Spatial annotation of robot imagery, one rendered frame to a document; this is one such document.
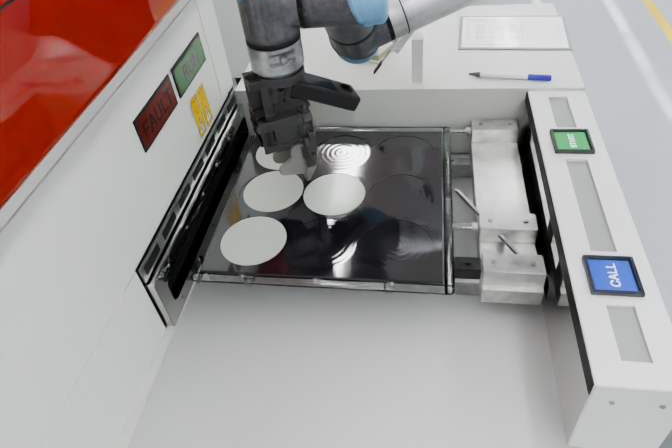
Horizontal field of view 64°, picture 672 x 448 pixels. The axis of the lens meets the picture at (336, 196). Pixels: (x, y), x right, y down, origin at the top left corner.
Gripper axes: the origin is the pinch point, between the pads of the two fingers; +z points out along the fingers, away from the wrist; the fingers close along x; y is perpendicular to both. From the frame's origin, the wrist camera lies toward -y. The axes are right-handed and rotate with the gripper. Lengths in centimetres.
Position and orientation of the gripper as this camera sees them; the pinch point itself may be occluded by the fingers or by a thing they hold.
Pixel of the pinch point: (310, 171)
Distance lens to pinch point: 89.7
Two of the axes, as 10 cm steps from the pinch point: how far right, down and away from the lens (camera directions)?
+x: 3.6, 6.0, -7.1
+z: 1.0, 7.4, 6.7
